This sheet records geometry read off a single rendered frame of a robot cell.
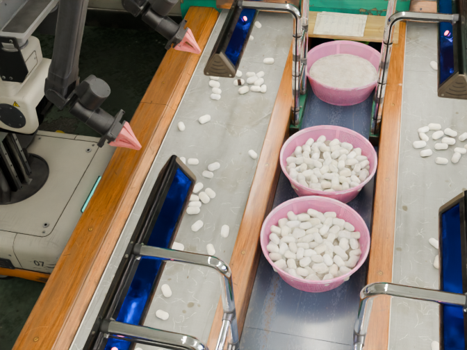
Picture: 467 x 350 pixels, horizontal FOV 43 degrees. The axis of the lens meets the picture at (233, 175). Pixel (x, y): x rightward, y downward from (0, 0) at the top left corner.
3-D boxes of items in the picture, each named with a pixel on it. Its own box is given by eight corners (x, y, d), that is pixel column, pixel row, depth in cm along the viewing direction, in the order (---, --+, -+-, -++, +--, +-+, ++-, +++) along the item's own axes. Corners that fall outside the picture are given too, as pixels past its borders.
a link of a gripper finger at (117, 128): (149, 136, 158) (119, 115, 155) (140, 154, 153) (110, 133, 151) (137, 148, 163) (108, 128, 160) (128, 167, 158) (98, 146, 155)
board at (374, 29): (299, 36, 207) (300, 33, 206) (306, 13, 217) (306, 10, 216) (397, 44, 200) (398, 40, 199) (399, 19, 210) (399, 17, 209)
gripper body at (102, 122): (127, 112, 158) (103, 96, 155) (113, 137, 151) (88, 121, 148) (116, 124, 162) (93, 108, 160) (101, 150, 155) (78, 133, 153)
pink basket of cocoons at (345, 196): (290, 222, 161) (290, 199, 154) (272, 155, 179) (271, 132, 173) (386, 207, 163) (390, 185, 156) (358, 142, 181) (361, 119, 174)
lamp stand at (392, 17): (367, 145, 180) (386, 15, 148) (372, 103, 193) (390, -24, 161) (432, 153, 176) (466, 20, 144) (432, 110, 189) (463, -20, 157)
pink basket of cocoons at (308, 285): (251, 294, 146) (250, 272, 139) (271, 212, 164) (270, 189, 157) (361, 312, 141) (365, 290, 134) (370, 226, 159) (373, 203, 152)
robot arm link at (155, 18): (142, 11, 185) (136, 20, 181) (153, -4, 181) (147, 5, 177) (160, 25, 187) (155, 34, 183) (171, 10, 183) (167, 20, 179)
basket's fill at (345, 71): (304, 102, 195) (304, 89, 190) (313, 62, 209) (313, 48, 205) (374, 109, 190) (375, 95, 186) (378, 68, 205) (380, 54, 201)
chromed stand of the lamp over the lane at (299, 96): (238, 131, 188) (229, 4, 156) (251, 92, 201) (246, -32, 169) (298, 137, 184) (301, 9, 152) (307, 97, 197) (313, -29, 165)
